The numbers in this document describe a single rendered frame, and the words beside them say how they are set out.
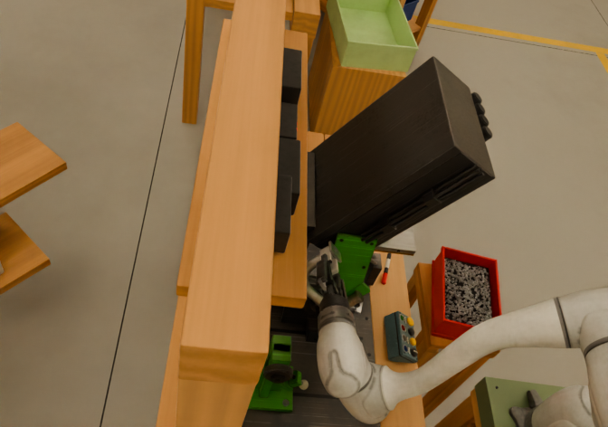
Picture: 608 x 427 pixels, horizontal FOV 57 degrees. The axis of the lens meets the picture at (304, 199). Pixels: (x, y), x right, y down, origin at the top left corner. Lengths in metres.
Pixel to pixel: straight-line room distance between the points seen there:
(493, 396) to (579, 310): 0.76
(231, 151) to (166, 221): 2.36
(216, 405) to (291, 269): 0.44
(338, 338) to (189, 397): 0.61
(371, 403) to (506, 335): 0.36
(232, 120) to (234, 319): 0.30
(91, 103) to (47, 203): 0.81
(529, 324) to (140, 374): 1.87
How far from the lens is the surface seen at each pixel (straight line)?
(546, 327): 1.19
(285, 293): 1.09
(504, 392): 1.91
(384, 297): 1.93
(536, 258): 3.64
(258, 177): 0.71
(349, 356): 1.25
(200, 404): 0.75
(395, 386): 1.37
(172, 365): 1.29
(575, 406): 1.70
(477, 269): 2.18
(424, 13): 4.51
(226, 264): 0.63
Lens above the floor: 2.47
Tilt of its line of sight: 49 degrees down
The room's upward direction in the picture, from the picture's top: 17 degrees clockwise
